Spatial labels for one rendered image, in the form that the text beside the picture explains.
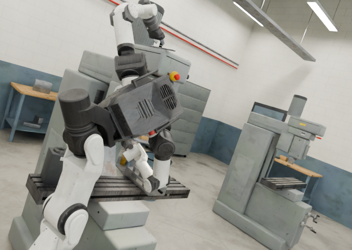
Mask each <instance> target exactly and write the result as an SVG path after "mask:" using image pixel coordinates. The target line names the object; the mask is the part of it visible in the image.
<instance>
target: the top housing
mask: <svg viewBox="0 0 352 250"><path fill-rule="evenodd" d="M142 51H143V52H144V53H145V55H146V60H147V66H148V68H147V72H151V71H154V70H156V69H159V71H158V72H156V73H154V75H157V76H159V77H161V76H163V75H166V74H168V73H170V74H171V72H173V71H176V72H178V74H179V75H180V79H179V80H176V81H173V82H176V83H179V84H185V82H186V79H187V76H188V73H189V70H190V67H191V62H190V61H189V60H187V59H184V58H182V57H180V56H178V55H175V54H173V53H171V52H169V51H167V50H165V49H160V48H154V47H148V46H143V45H138V44H135V52H136V53H140V52H142ZM170 74H169V75H168V77H169V80H170V81H172V80H171V79H170Z"/></svg>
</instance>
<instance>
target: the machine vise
mask: <svg viewBox="0 0 352 250"><path fill-rule="evenodd" d="M139 172H140V171H139V170H138V168H137V166H134V167H127V168H126V171H125V174H124V175H125V176H126V177H127V178H129V179H130V180H131V181H132V182H133V183H134V184H135V185H137V186H138V187H139V188H140V189H141V190H142V191H143V192H144V193H146V194H147V195H148V196H163V195H165V192H166V189H167V187H166V186H165V187H163V188H160V190H161V191H162V192H163V194H161V193H160V192H158V190H155V191H153V192H147V191H146V190H145V189H144V186H143V184H144V179H142V178H140V177H139V176H138V175H139Z"/></svg>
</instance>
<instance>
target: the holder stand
mask: <svg viewBox="0 0 352 250"><path fill-rule="evenodd" d="M65 152H66V148H63V147H54V148H53V147H49V148H48V151H47V155H46V158H45V161H44V164H43V168H42V171H41V174H40V176H41V178H42V181H43V184H55V185H58V182H59V179H60V176H61V173H62V169H63V158H64V154H65Z"/></svg>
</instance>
